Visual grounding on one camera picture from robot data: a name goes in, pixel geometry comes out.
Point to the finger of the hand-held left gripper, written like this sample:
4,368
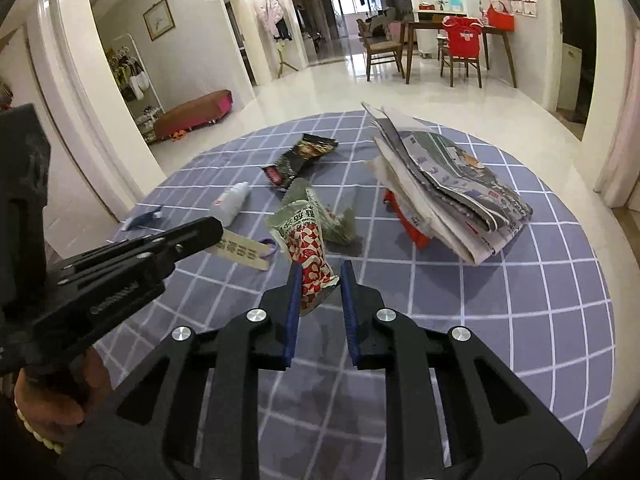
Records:
150,260

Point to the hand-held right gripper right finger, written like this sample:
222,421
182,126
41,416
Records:
350,310

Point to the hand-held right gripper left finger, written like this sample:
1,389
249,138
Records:
295,310

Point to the small blue wrapper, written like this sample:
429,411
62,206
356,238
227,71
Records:
145,217

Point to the red white patterned snack packet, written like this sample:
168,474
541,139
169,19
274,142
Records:
312,265

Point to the beige tag with purple loop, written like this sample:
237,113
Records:
245,252

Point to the green wrapper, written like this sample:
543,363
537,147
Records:
342,227

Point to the white plastic tube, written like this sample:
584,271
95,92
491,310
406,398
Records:
231,202

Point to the orange red wrapper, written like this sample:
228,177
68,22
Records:
407,220

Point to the black red snack wrapper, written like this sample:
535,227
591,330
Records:
300,157

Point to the newspaper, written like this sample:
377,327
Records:
450,190

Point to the person's left forearm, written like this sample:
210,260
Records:
15,457

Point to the person's left hand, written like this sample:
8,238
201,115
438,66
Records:
60,410

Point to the orange slippers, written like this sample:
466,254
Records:
179,134

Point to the blue checked tablecloth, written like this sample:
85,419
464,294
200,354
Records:
500,335

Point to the brown pink bench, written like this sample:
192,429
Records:
192,112

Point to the white metal rack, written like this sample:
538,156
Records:
132,85

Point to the small framed picture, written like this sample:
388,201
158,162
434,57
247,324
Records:
159,19

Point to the wooden coat stand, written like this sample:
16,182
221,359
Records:
286,60

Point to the wooden dining chair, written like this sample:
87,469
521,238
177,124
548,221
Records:
462,67
382,47

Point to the dark garment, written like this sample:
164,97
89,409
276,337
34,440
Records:
283,29

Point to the pink jacket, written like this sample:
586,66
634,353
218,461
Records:
270,12

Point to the white sideboard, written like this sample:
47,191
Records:
427,35

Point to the grey sofa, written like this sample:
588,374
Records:
377,22

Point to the red chair cover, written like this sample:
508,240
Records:
462,35

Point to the pink sheer door curtain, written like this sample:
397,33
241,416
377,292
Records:
622,160

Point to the wooden dining table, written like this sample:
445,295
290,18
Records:
495,32

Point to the white appliance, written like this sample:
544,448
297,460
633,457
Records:
570,75

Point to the red bag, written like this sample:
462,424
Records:
501,17

